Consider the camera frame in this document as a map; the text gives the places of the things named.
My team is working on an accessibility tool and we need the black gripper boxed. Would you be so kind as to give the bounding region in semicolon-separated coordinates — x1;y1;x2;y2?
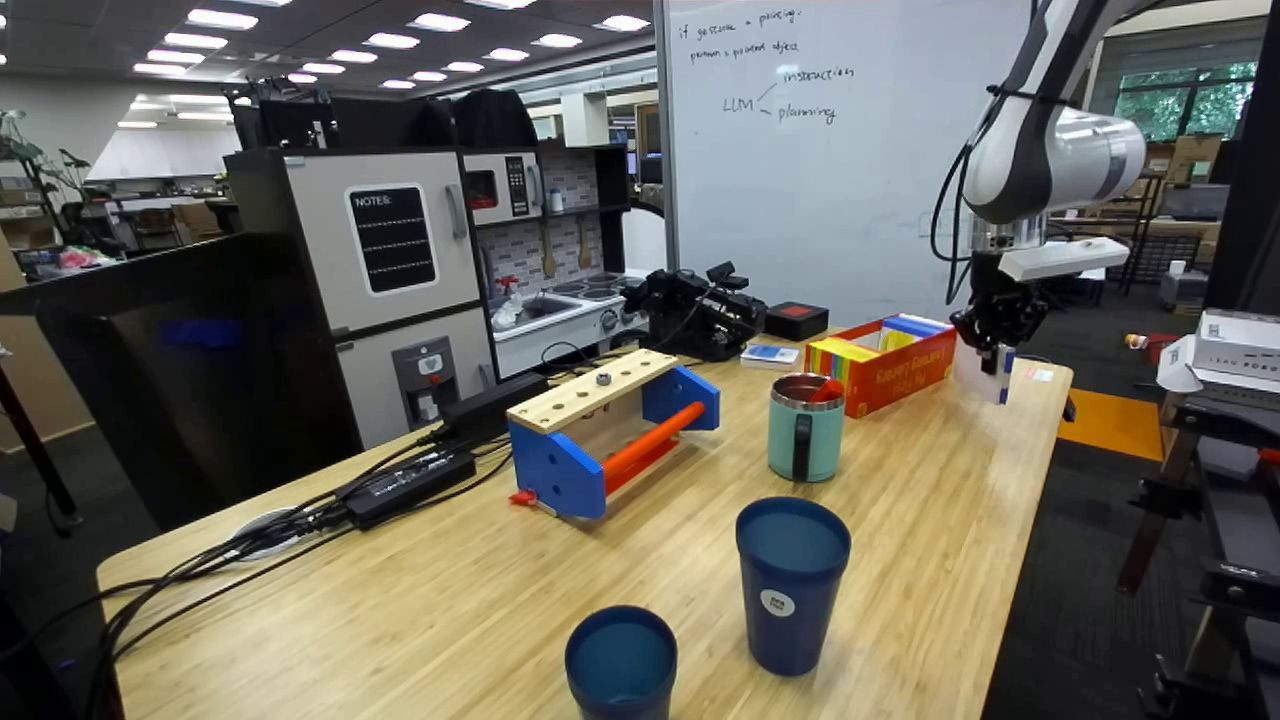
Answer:
951;250;1057;380

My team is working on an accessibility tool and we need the blue white book in box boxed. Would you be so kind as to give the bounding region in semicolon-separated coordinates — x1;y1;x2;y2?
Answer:
872;312;958;344

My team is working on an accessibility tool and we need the orange cardboard book box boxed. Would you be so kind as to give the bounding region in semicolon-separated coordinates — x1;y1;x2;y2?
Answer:
800;307;964;425

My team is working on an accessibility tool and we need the yellow book in box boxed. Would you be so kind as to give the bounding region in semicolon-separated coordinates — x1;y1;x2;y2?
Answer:
804;331;881;366

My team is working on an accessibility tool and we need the black box red top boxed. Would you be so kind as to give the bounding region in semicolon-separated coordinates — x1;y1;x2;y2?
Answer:
761;301;837;344

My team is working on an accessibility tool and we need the blue white flat book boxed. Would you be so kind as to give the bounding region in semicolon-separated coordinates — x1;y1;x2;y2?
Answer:
735;341;804;371

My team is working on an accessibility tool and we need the blue plastic cup with sticker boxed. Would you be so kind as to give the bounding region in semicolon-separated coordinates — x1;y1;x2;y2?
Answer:
732;494;855;681

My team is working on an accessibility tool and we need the blue wooden tool rack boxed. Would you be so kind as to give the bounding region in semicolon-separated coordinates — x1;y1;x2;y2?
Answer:
503;344;724;529

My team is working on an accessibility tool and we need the plain blue plastic cup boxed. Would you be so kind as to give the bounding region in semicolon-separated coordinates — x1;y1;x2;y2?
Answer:
559;604;683;720

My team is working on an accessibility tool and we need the white printer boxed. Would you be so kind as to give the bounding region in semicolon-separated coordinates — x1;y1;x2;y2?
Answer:
1151;305;1280;400

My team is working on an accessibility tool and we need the large whiteboard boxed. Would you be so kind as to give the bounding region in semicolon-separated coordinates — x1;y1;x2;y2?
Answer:
647;0;1072;350

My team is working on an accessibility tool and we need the black side stand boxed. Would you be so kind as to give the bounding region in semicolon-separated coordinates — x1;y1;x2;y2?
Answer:
1115;391;1280;720

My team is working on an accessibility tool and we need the white toy kitchen counter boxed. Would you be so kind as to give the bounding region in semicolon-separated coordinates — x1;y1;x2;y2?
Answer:
486;267;637;384

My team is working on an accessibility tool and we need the black power brick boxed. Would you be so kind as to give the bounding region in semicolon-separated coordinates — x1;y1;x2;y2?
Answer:
436;366;553;451

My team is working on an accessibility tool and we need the white toy microwave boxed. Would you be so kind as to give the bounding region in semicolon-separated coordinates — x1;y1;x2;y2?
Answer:
455;149;549;231

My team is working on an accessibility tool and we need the black power adapter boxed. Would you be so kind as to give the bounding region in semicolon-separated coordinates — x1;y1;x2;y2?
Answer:
339;443;480;530

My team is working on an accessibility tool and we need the white toy oven tower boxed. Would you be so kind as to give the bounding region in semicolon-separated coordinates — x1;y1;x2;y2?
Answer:
221;144;501;451

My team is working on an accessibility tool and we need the dark partition panel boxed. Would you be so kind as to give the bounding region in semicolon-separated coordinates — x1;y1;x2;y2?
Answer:
0;231;368;530

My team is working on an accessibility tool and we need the teal mug black handle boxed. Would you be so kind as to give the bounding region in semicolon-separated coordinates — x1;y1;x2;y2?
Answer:
765;371;846;488

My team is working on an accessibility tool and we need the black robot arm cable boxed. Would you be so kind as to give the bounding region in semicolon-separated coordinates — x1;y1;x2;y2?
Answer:
925;0;1112;307

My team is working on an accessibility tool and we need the black camera device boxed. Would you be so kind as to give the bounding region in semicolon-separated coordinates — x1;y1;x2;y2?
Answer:
625;258;770;365

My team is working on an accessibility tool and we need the black cable tangle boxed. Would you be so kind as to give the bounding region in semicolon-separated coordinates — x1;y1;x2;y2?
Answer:
74;434;517;720

